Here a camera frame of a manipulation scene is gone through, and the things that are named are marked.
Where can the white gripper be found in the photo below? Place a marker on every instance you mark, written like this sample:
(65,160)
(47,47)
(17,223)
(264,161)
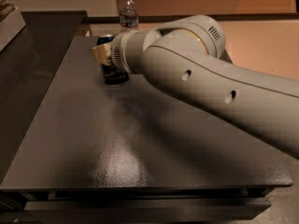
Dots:
(117,55)

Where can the blue pepsi can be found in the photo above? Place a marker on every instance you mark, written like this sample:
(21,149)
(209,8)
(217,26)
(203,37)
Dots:
(112,76)

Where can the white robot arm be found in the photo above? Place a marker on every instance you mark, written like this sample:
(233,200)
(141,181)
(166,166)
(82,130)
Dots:
(183,59)

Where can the clear plastic water bottle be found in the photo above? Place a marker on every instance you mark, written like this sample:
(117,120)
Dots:
(128,15)

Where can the dark side counter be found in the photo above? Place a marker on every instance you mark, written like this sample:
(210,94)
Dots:
(27,67)

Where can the white box on counter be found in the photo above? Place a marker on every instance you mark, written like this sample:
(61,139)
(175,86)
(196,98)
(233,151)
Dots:
(10,26)

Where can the grey table drawer front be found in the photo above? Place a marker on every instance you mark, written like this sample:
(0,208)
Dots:
(158,211)

